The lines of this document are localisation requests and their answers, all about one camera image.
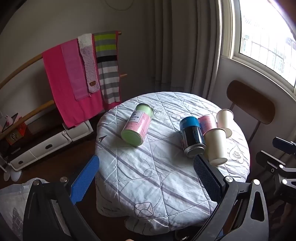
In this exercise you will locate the beige curtain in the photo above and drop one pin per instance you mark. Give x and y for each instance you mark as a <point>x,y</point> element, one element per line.
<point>180,46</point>

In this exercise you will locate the wooden towel rack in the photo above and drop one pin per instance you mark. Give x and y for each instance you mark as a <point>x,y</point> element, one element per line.
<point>22,66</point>

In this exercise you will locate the round table with quilted cloth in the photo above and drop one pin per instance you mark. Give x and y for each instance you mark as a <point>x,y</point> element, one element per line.
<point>150,166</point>

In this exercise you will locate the striped green grey scarf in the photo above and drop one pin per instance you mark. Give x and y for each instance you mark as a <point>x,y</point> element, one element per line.
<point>108,69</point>

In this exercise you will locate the blue and black can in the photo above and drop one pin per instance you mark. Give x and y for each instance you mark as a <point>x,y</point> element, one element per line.
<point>192,136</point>

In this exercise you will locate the arched window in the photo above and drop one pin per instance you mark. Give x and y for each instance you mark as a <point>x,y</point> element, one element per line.
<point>266,34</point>

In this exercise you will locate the white paper cup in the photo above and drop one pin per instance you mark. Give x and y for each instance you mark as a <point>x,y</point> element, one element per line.
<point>224,119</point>
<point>216,144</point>

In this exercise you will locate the small pink cup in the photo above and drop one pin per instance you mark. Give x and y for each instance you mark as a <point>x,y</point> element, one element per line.
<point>207,124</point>

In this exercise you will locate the green and pink canister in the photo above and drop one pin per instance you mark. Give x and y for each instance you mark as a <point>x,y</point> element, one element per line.
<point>138,124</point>

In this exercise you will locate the wooden back chair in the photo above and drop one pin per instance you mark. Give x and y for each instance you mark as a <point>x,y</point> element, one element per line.
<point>251,102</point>

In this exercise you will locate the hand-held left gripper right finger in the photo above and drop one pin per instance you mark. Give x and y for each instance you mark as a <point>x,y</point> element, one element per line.
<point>207,179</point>

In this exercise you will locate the lilac knitted scarf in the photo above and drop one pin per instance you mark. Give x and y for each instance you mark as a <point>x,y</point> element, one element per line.
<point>89,62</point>

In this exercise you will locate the red cardboard box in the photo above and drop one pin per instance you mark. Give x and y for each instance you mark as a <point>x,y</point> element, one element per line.
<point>17,134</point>

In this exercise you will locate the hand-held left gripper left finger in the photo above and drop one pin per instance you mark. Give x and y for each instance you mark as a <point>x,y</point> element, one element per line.
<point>85,179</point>

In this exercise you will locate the light pink towel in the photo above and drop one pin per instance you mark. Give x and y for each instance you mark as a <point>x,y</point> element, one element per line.
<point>75,71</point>

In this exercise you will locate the magenta towel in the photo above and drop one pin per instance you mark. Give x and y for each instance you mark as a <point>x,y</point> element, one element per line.
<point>59,85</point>

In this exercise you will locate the dark picture frame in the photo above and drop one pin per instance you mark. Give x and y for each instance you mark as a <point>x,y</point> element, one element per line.
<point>10,121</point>

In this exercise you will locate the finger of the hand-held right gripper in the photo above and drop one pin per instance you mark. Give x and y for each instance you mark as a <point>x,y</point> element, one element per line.
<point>283,144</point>
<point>268,160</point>

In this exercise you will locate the white storage drawer unit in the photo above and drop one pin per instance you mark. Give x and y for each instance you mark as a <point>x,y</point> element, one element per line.
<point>46,144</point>

